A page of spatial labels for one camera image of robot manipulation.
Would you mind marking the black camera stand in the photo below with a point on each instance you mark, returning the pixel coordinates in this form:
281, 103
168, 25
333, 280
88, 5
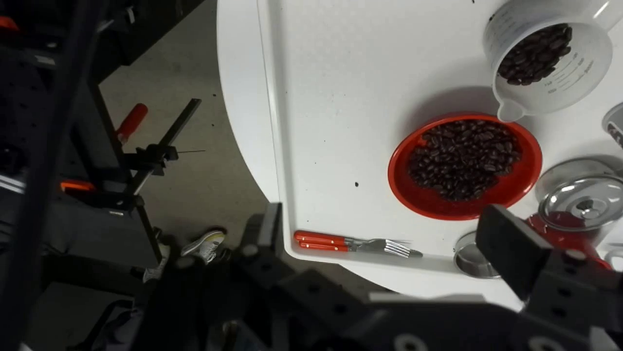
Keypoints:
152, 157

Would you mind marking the red bowl with beans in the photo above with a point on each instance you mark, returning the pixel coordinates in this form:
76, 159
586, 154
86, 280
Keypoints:
464, 161

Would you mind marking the small flat lidded steel dish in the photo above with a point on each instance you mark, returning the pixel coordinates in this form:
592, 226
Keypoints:
616, 126

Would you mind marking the white plastic tray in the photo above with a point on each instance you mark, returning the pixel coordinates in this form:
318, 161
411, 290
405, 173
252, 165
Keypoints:
337, 117

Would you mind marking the small steel bowl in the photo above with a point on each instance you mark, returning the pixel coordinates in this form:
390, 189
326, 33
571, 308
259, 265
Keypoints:
584, 200
468, 255

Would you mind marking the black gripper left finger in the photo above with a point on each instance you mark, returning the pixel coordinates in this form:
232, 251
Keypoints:
267, 235

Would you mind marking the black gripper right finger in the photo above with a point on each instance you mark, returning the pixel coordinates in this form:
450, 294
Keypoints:
516, 249

